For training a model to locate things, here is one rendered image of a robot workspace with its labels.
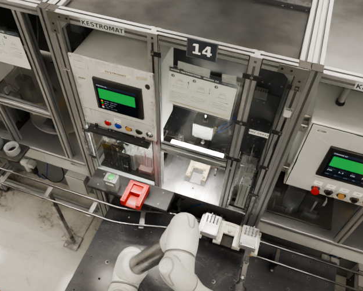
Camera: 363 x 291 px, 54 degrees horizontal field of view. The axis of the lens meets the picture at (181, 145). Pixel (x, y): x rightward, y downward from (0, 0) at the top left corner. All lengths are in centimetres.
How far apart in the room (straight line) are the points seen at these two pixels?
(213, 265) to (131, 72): 130
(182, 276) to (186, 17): 106
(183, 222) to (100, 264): 91
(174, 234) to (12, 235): 207
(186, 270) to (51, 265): 183
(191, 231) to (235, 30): 85
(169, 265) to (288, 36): 103
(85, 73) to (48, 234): 185
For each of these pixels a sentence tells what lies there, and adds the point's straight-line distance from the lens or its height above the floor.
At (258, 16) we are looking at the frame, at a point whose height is 201.
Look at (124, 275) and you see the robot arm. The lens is 202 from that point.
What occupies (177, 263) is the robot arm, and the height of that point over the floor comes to 146.
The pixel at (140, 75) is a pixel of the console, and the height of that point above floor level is 181.
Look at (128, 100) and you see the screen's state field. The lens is 171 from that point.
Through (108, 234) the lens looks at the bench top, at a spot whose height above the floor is 68.
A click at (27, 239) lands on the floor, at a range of 333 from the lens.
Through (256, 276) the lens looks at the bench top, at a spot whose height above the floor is 68.
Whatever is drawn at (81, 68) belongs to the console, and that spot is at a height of 176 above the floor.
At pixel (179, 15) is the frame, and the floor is 201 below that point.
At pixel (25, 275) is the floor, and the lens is 321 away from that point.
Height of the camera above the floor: 284
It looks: 51 degrees down
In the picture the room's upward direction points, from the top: 2 degrees clockwise
